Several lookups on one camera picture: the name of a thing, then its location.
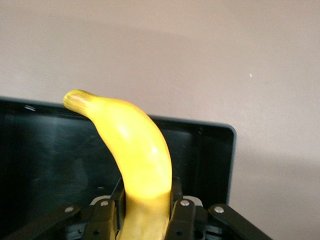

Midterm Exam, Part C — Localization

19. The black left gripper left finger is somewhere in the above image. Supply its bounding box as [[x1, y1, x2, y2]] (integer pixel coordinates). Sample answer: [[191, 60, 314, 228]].
[[44, 178, 126, 240]]

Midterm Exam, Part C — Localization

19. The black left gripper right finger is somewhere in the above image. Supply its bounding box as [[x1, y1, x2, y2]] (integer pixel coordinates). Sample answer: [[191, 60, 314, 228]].
[[164, 176, 273, 240]]

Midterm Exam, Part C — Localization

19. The yellow banana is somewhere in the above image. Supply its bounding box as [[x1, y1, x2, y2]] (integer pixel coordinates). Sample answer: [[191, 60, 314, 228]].
[[62, 89, 174, 240]]

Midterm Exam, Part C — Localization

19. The black plastic box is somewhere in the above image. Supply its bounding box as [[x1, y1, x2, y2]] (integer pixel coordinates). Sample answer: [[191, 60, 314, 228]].
[[0, 96, 238, 240]]

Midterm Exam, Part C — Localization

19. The brown table mat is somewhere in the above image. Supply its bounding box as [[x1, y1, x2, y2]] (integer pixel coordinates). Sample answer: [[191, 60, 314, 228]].
[[0, 0, 320, 240]]

